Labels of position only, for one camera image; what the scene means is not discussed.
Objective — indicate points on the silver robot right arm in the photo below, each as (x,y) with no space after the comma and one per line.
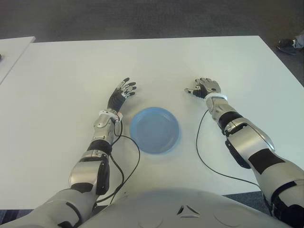
(251,142)

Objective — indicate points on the black shoe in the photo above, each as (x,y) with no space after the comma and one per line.
(286,46)

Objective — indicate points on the white side table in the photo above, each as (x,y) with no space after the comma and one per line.
(12,52)

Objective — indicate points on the blue round plate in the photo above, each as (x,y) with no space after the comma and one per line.
(154,130)

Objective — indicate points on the grey trouser leg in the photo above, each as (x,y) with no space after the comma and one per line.
(300,40)

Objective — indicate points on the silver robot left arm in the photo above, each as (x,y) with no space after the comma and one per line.
(88,173)

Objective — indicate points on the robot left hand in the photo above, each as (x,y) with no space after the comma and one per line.
(117,99)

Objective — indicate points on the grey robot torso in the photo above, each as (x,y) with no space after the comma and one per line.
(166,209)

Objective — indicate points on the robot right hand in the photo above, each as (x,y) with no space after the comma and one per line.
(209,86)

